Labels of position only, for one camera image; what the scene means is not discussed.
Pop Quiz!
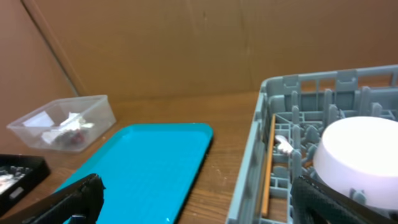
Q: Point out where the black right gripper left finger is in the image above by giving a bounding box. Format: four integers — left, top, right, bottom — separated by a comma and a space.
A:
1, 174, 105, 224

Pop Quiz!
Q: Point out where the white napkin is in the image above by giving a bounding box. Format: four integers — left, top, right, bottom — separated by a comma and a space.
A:
41, 112, 95, 144

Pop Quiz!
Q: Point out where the wooden chopstick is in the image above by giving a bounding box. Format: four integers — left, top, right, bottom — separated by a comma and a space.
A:
261, 114, 275, 218

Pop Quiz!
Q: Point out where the white plastic fork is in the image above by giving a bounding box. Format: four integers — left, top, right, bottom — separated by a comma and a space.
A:
275, 135, 294, 155

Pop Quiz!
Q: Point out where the clear plastic bin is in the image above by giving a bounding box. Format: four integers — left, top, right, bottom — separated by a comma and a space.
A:
7, 95, 116, 152

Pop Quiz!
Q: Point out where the black waste tray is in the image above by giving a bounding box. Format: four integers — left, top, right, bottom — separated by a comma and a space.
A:
1, 154, 51, 216

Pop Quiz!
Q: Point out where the red snack wrapper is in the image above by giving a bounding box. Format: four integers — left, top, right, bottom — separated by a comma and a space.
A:
62, 130, 86, 146

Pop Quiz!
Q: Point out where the rice and peanut pile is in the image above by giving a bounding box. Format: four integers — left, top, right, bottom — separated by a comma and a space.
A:
0, 166, 32, 194

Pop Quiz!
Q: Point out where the pink small bowl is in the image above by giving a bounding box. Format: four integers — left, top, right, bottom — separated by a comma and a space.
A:
313, 116, 397, 210

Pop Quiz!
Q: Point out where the teal serving tray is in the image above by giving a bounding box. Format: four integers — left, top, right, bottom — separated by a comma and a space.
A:
61, 123, 213, 224

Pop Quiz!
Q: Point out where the grey dishwasher rack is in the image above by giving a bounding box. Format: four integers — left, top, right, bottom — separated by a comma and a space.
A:
226, 65, 397, 223

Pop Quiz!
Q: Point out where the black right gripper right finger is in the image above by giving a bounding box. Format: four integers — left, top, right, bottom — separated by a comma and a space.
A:
291, 175, 397, 224

